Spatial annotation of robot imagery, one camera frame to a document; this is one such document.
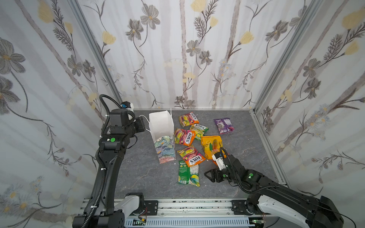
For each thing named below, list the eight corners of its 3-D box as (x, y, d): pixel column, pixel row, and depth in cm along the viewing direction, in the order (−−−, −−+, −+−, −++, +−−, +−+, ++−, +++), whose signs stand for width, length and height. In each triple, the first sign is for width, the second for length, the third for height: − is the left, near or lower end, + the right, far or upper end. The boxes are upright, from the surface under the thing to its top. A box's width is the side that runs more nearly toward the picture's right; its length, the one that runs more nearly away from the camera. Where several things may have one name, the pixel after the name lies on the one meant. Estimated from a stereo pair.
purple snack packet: (219, 134, 107) (220, 131, 104) (215, 122, 115) (216, 119, 112) (233, 133, 108) (235, 130, 105) (228, 120, 116) (229, 117, 113)
